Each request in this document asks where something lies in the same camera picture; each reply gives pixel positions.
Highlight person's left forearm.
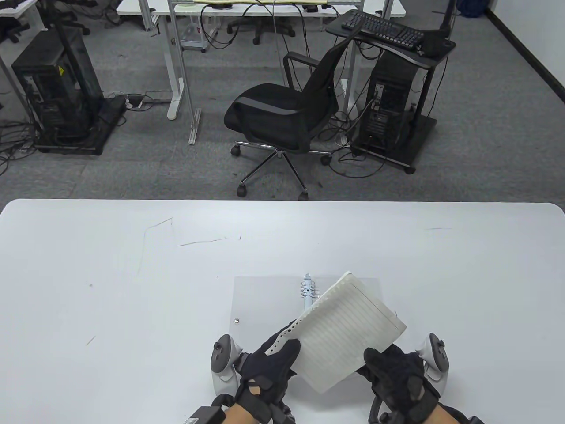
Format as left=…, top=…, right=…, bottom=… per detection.
left=223, top=404, right=249, bottom=424

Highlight aluminium frame post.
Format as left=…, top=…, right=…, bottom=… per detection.
left=168, top=0, right=202, bottom=145

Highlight person's right forearm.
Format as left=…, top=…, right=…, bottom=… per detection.
left=426, top=404, right=455, bottom=424

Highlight grey and white controller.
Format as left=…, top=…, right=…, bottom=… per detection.
left=417, top=333, right=450, bottom=391
left=211, top=334, right=243, bottom=396

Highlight black keyboard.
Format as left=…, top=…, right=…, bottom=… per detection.
left=341, top=10, right=425, bottom=49

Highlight black mesh office chair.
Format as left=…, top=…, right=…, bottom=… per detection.
left=223, top=27, right=359, bottom=200

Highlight white rolling cabinet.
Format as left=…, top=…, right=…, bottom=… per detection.
left=178, top=15, right=219, bottom=53

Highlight black rolling computer stand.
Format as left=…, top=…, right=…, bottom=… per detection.
left=31, top=0, right=128, bottom=156

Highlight dark blue bag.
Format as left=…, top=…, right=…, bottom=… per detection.
left=456, top=0, right=491, bottom=18

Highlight person's right hand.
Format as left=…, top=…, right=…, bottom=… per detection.
left=357, top=344, right=443, bottom=424

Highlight black chair wheel base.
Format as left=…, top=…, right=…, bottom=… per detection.
left=55, top=0, right=92, bottom=36
left=226, top=15, right=296, bottom=45

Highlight black computer tower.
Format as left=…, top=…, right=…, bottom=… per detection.
left=358, top=48, right=419, bottom=153
left=11, top=27, right=105, bottom=146

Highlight tangle of black floor cables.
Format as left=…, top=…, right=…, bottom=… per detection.
left=0, top=117, right=38, bottom=173
left=316, top=108, right=387, bottom=179

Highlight black wrist sensor box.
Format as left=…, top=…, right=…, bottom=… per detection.
left=183, top=406, right=226, bottom=424

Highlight black rolling computer cart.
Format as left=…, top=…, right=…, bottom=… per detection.
left=325, top=11, right=457, bottom=174

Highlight clear plastic ring binder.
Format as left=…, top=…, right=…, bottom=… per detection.
left=233, top=273, right=382, bottom=336

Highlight stack of lined loose-leaf paper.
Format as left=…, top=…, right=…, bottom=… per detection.
left=265, top=271, right=407, bottom=395

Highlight person's left hand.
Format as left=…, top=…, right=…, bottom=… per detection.
left=211, top=322, right=302, bottom=424

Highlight white background desk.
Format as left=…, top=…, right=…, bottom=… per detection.
left=116, top=0, right=407, bottom=121
left=0, top=0, right=41, bottom=126

